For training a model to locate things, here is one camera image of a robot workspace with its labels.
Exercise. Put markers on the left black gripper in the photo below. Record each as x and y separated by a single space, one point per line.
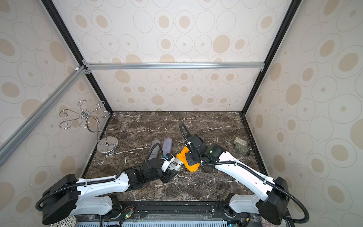
169 176

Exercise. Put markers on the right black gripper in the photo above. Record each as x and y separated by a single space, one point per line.
191 156

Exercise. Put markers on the orange cleaning cloth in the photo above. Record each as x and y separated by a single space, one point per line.
182 157

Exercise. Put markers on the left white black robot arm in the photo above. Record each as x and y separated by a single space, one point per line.
79 196

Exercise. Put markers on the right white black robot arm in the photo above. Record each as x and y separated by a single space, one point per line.
270 196

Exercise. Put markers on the grey eyeglass case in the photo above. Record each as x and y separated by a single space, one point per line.
154 150

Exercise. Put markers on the lavender eyeglass case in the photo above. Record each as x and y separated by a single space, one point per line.
167 146

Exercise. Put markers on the green clear box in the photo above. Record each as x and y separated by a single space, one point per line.
241 146

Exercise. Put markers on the chrome hook stand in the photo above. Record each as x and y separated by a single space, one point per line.
106 145

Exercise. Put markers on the patterned round object left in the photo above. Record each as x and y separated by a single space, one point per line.
69 221

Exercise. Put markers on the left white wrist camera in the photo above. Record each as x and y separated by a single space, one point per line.
168 159

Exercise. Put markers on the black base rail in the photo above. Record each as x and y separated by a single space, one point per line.
170 214

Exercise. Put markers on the horizontal aluminium frame bar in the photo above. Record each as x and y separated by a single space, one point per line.
175 66

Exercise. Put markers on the diagonal aluminium frame bar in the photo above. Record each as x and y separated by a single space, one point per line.
15 140

